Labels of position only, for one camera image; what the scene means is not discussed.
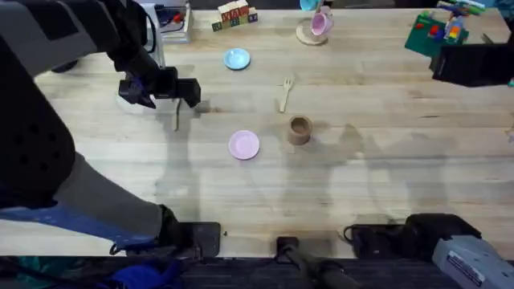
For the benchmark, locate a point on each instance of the black rail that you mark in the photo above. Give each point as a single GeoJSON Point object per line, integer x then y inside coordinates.
{"type": "Point", "coordinates": [249, 273]}

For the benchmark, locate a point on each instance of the blue cloth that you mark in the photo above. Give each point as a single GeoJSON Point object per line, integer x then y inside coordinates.
{"type": "Point", "coordinates": [146, 277]}

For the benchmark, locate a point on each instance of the teal cup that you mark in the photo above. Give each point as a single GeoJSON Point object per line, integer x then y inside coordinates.
{"type": "Point", "coordinates": [307, 4]}

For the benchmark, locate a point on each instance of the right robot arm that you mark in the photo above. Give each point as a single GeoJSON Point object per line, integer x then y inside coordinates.
{"type": "Point", "coordinates": [474, 263]}

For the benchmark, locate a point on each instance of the white upright post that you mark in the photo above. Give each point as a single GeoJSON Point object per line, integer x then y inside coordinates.
{"type": "Point", "coordinates": [156, 38]}

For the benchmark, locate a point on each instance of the wooden cup stand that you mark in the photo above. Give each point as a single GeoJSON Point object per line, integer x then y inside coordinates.
{"type": "Point", "coordinates": [307, 37]}

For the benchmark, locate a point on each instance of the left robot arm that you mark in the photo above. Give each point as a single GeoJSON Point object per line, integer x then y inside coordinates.
{"type": "Point", "coordinates": [36, 152]}

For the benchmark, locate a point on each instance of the wooden knife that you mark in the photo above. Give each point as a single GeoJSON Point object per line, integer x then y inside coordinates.
{"type": "Point", "coordinates": [176, 116]}

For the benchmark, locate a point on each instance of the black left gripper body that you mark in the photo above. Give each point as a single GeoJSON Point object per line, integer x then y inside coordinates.
{"type": "Point", "coordinates": [165, 82]}

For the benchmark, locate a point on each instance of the light blue plate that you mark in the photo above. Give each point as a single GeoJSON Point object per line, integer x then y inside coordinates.
{"type": "Point", "coordinates": [237, 58]}

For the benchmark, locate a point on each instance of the black camera stand pole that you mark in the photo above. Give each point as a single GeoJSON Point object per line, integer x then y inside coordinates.
{"type": "Point", "coordinates": [309, 265]}

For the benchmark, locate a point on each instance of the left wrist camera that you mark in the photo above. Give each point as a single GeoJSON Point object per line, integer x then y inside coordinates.
{"type": "Point", "coordinates": [135, 93]}

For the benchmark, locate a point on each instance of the wooden fork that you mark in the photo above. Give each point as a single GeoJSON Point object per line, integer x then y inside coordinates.
{"type": "Point", "coordinates": [286, 92]}

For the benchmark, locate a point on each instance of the pink plate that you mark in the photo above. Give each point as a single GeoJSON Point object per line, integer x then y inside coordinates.
{"type": "Point", "coordinates": [244, 144]}

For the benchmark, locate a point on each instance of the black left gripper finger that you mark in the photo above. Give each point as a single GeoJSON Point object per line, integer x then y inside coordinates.
{"type": "Point", "coordinates": [191, 99]}
{"type": "Point", "coordinates": [188, 85]}

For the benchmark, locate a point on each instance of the green board with toy blocks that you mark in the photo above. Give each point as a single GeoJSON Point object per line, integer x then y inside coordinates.
{"type": "Point", "coordinates": [439, 28]}

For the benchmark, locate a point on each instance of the stack of letter toy blocks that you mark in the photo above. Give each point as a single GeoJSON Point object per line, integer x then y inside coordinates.
{"type": "Point", "coordinates": [234, 16]}

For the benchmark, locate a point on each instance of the pink cup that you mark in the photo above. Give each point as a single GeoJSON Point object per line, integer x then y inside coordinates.
{"type": "Point", "coordinates": [320, 24]}

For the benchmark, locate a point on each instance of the brown cylindrical container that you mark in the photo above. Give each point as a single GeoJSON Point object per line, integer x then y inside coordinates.
{"type": "Point", "coordinates": [299, 131]}

